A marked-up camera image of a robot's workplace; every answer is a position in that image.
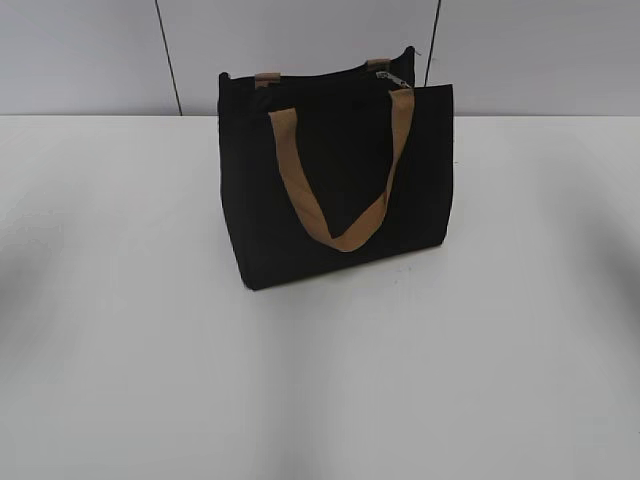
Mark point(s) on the tan bag handle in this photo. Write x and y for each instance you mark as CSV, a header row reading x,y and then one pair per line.
x,y
267,79
306,206

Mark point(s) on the tan front bag handle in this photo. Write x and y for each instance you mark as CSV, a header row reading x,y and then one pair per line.
x,y
306,206

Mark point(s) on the tan rear bag handle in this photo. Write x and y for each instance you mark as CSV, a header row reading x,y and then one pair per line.
x,y
267,79

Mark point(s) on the silver zipper pull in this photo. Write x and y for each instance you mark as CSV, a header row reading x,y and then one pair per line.
x,y
391,82

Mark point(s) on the black tote bag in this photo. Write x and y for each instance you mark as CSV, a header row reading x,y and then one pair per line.
x,y
344,141

